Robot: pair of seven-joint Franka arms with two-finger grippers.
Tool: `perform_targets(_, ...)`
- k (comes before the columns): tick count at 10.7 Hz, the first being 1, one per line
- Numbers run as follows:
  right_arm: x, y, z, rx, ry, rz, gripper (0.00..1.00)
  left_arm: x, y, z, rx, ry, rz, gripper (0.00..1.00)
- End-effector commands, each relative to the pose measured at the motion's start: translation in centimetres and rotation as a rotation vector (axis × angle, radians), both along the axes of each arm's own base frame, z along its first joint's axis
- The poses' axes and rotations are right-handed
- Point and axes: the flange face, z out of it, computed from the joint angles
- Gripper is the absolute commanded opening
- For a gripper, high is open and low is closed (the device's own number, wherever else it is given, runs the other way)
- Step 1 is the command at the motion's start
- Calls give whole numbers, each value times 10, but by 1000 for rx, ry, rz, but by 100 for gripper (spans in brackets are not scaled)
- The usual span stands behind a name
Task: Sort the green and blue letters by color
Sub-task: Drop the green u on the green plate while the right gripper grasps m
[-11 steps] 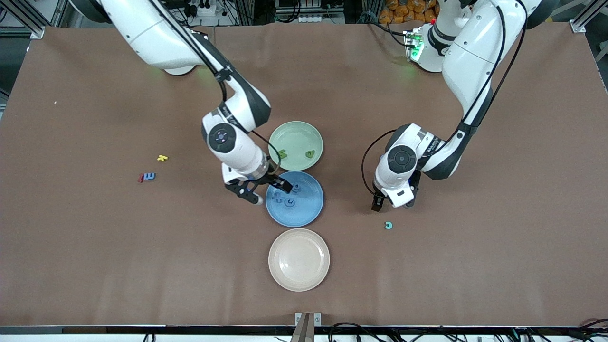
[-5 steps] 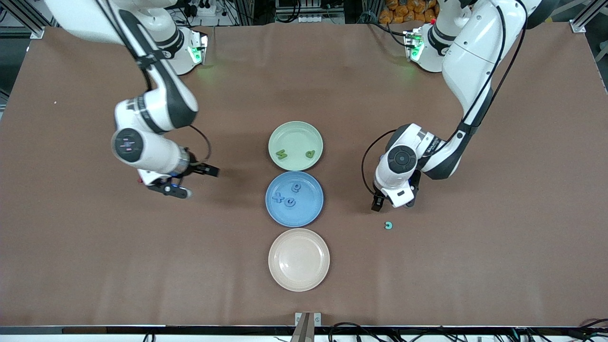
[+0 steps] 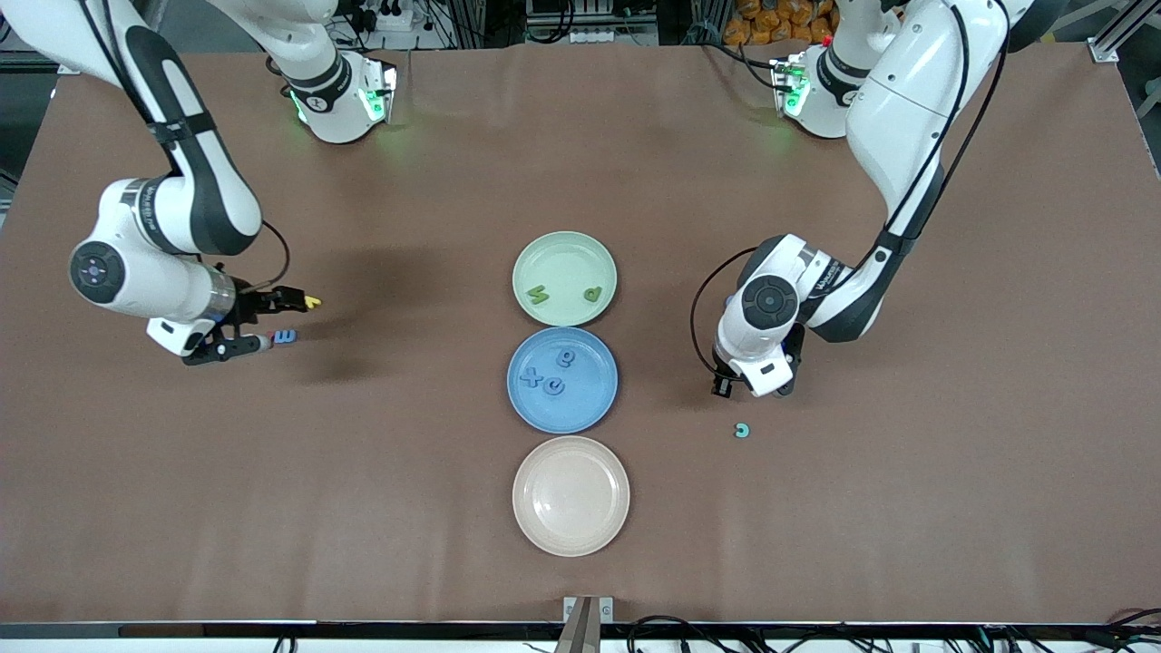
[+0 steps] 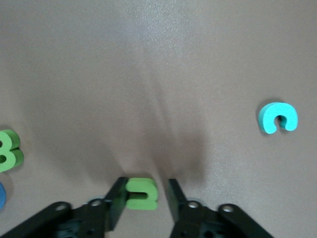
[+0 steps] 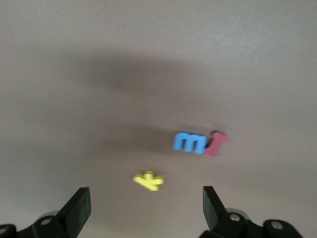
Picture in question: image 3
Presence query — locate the blue plate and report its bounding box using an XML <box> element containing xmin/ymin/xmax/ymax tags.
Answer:
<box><xmin>506</xmin><ymin>326</ymin><xmax>620</xmax><ymax>436</ymax></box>

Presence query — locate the beige plate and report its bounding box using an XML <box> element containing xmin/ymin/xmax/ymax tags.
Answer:
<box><xmin>512</xmin><ymin>435</ymin><xmax>632</xmax><ymax>559</ymax></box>

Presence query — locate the green plate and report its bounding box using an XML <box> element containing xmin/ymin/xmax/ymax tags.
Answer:
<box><xmin>512</xmin><ymin>230</ymin><xmax>620</xmax><ymax>328</ymax></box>

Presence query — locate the white power strip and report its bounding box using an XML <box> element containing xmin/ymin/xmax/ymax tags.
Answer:
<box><xmin>349</xmin><ymin>0</ymin><xmax>418</xmax><ymax>34</ymax></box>

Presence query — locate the orange snack bags pile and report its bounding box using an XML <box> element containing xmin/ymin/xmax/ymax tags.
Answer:
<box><xmin>724</xmin><ymin>0</ymin><xmax>841</xmax><ymax>46</ymax></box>

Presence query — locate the white equipment rack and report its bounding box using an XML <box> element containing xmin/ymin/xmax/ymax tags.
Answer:
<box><xmin>524</xmin><ymin>0</ymin><xmax>659</xmax><ymax>46</ymax></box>

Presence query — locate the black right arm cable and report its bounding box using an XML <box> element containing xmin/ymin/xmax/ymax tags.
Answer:
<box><xmin>77</xmin><ymin>0</ymin><xmax>292</xmax><ymax>291</ymax></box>

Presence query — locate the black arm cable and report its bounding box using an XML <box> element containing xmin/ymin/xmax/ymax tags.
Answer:
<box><xmin>690</xmin><ymin>0</ymin><xmax>1012</xmax><ymax>375</ymax></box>
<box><xmin>77</xmin><ymin>0</ymin><xmax>292</xmax><ymax>291</ymax></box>

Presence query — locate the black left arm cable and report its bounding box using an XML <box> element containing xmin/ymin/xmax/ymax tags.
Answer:
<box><xmin>690</xmin><ymin>0</ymin><xmax>1012</xmax><ymax>375</ymax></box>

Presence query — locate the black floor cable loop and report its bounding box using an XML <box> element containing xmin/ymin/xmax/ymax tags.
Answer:
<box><xmin>626</xmin><ymin>614</ymin><xmax>727</xmax><ymax>653</ymax></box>

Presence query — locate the metal table edge bracket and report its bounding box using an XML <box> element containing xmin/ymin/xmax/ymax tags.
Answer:
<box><xmin>562</xmin><ymin>595</ymin><xmax>616</xmax><ymax>653</ymax></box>

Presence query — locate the aluminium table edge rail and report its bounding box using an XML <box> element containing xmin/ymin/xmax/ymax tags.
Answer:
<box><xmin>0</xmin><ymin>620</ymin><xmax>1161</xmax><ymax>642</ymax></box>

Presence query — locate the black base supply cable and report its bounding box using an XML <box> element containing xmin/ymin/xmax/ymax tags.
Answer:
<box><xmin>700</xmin><ymin>40</ymin><xmax>783</xmax><ymax>92</ymax></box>

